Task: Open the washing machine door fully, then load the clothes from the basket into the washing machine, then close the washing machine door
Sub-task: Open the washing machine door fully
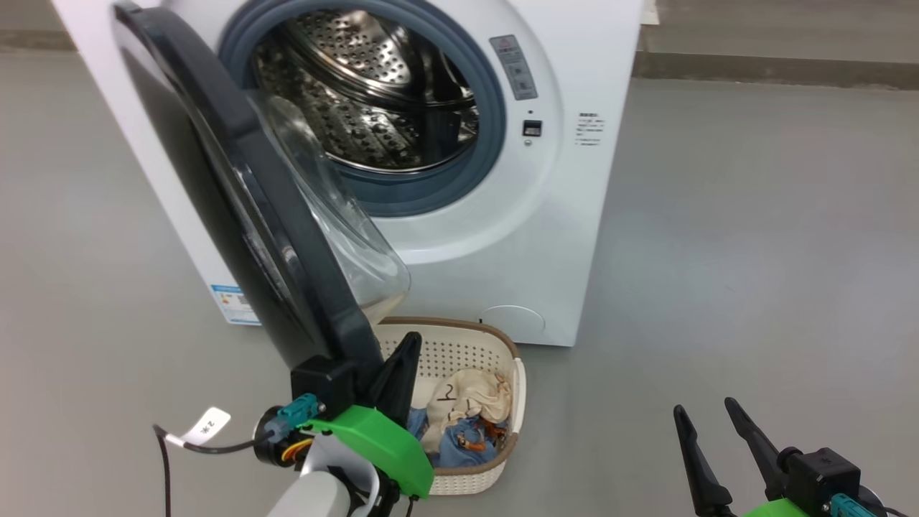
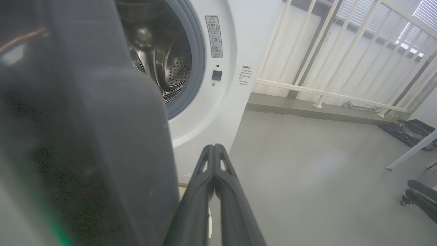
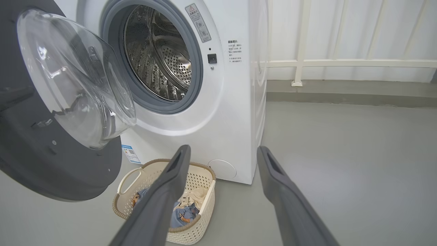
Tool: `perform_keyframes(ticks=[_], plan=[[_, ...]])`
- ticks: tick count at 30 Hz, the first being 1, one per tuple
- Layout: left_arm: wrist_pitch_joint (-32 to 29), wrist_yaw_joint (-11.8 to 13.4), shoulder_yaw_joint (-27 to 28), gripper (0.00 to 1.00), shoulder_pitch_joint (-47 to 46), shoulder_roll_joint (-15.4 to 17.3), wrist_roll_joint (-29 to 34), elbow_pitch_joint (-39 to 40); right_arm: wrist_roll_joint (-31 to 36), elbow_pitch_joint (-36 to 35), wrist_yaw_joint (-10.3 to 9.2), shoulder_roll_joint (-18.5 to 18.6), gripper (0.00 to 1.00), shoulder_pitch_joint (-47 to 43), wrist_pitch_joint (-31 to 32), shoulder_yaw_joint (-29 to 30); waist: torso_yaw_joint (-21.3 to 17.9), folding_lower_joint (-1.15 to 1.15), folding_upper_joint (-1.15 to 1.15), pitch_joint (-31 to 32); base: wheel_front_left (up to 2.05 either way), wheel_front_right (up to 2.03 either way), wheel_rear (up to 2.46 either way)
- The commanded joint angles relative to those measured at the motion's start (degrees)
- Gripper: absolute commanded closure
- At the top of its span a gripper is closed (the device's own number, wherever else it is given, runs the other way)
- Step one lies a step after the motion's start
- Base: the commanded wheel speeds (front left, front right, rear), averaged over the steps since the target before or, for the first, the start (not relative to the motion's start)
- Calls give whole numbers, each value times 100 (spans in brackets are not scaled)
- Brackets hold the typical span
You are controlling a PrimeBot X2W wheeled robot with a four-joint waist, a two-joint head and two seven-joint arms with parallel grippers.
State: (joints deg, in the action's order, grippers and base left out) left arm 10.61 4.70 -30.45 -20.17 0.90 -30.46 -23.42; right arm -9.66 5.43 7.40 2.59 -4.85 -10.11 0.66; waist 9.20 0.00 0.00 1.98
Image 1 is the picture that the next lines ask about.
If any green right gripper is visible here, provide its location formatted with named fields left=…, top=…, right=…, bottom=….
left=673, top=397, right=835, bottom=517

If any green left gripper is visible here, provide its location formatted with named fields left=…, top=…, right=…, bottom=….
left=300, top=332, right=435, bottom=500

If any cream marked garment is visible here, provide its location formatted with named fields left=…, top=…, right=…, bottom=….
left=420, top=368, right=513, bottom=455

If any blue printed garment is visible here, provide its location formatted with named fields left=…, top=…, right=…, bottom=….
left=406, top=408, right=512, bottom=469

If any round black washer door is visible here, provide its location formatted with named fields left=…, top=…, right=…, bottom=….
left=111, top=1, right=411, bottom=374

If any white front-load washing machine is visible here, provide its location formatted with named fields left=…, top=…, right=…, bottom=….
left=50, top=0, right=645, bottom=348

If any grey rubber door gasket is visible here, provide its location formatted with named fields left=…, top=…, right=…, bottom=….
left=218, top=0, right=508, bottom=218

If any stainless steel washing machine drum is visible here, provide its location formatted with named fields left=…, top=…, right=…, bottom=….
left=251, top=9, right=480, bottom=173

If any cream perforated laundry basket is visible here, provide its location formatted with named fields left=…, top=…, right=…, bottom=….
left=373, top=317, right=527, bottom=496

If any round drain filter cover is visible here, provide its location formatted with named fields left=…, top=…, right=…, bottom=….
left=480, top=305, right=546, bottom=335

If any blue energy label sticker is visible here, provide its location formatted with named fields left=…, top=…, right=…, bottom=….
left=210, top=284, right=263, bottom=326

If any printed text sticker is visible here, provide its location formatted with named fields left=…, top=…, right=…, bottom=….
left=574, top=111, right=606, bottom=148

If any grey warning sticker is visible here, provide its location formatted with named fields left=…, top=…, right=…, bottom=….
left=490, top=34, right=539, bottom=101

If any thin black cable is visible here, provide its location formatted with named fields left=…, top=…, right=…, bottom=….
left=153, top=424, right=277, bottom=517

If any white cable label tag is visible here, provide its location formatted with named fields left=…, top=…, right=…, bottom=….
left=179, top=407, right=232, bottom=446

